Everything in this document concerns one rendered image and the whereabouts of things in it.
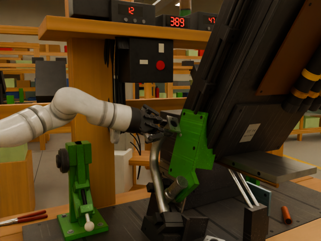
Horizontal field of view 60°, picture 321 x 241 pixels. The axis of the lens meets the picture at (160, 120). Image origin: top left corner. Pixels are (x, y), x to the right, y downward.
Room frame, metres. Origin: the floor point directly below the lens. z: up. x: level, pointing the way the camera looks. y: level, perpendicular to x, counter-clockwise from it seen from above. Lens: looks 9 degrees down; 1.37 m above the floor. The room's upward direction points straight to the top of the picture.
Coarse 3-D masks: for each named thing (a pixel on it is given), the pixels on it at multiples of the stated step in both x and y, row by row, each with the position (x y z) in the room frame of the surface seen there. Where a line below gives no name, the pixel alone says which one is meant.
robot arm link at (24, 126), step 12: (0, 120) 0.58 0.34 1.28; (12, 120) 0.58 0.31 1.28; (24, 120) 0.60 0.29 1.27; (36, 120) 0.61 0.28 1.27; (0, 132) 0.55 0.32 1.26; (12, 132) 0.57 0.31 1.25; (24, 132) 0.59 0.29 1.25; (36, 132) 0.61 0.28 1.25; (0, 144) 0.56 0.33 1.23; (12, 144) 0.58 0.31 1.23
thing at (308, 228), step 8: (304, 224) 0.84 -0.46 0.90; (312, 224) 0.84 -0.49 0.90; (320, 224) 0.84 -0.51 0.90; (288, 232) 0.79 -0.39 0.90; (296, 232) 0.79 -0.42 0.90; (304, 232) 0.79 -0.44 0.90; (312, 232) 0.79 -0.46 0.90; (320, 232) 0.79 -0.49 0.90; (272, 240) 0.75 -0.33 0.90; (280, 240) 0.75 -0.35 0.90; (288, 240) 0.75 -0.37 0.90; (296, 240) 0.75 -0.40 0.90; (304, 240) 0.75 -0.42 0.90; (312, 240) 0.75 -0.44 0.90; (320, 240) 0.75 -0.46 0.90
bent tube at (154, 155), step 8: (168, 120) 0.84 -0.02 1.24; (176, 120) 0.86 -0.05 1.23; (168, 128) 0.84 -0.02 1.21; (176, 128) 0.83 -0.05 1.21; (152, 144) 0.89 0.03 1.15; (160, 144) 0.88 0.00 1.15; (152, 152) 0.88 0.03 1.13; (152, 160) 0.87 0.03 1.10; (152, 168) 0.85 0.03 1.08; (152, 176) 0.83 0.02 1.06; (160, 176) 0.83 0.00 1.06; (160, 184) 0.81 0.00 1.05; (160, 192) 0.79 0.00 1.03; (160, 200) 0.77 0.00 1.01; (160, 208) 0.75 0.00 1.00; (168, 208) 0.75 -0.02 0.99
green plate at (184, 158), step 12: (180, 120) 0.85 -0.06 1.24; (192, 120) 0.80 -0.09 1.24; (204, 120) 0.76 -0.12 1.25; (180, 132) 0.84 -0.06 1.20; (192, 132) 0.78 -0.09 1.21; (204, 132) 0.77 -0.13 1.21; (180, 144) 0.82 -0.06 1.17; (192, 144) 0.77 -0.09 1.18; (204, 144) 0.77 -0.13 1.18; (180, 156) 0.80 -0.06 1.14; (192, 156) 0.75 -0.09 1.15; (204, 156) 0.77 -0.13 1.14; (180, 168) 0.79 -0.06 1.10; (192, 168) 0.74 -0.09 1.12; (204, 168) 0.77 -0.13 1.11
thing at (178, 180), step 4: (180, 176) 0.74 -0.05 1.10; (176, 180) 0.72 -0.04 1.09; (180, 180) 0.73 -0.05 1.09; (184, 180) 0.73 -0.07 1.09; (172, 184) 0.74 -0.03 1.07; (176, 184) 0.72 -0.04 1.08; (180, 184) 0.71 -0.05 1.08; (184, 184) 0.72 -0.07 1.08; (168, 188) 0.75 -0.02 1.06; (172, 188) 0.73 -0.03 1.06; (176, 188) 0.72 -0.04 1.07; (180, 188) 0.72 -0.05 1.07; (184, 188) 0.72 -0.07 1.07; (164, 192) 0.75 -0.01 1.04; (168, 192) 0.74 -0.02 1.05; (172, 192) 0.73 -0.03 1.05; (176, 192) 0.73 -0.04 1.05; (164, 196) 0.75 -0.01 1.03; (168, 196) 0.74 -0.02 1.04; (172, 196) 0.74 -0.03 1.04
